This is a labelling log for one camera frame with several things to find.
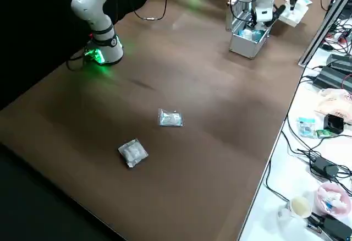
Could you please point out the small green packet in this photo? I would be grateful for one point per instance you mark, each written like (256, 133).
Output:
(324, 133)

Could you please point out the black device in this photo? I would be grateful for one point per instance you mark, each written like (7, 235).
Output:
(336, 227)

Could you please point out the aluminium camera post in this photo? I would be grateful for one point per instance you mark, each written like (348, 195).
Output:
(321, 23)

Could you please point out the plastic bag orange print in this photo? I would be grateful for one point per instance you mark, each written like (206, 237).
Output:
(334, 103)

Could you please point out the clear bandage packet green print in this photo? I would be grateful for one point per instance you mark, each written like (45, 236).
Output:
(170, 117)

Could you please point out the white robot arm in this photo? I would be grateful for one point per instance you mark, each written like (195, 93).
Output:
(90, 10)

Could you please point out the black power supply brick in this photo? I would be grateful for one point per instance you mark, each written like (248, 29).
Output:
(332, 78)
(341, 63)

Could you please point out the black power adapter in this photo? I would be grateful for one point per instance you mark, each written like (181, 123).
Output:
(324, 166)

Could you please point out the white plastic partition tray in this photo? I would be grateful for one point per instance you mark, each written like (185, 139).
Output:
(298, 15)

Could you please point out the paper cup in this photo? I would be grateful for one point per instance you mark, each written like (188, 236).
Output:
(299, 206)

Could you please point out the small teal white packet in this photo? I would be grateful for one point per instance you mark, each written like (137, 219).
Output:
(305, 127)

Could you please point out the pink plastic container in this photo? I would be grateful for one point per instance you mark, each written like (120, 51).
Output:
(332, 199)

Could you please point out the blue plastic-wrapped pack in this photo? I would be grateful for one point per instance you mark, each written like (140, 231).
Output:
(258, 36)

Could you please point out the silver aluminium first-aid case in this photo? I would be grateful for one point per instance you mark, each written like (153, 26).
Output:
(247, 47)

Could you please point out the small black open box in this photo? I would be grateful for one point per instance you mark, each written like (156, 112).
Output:
(334, 124)

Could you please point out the white gauze packet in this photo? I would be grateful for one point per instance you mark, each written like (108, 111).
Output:
(133, 153)

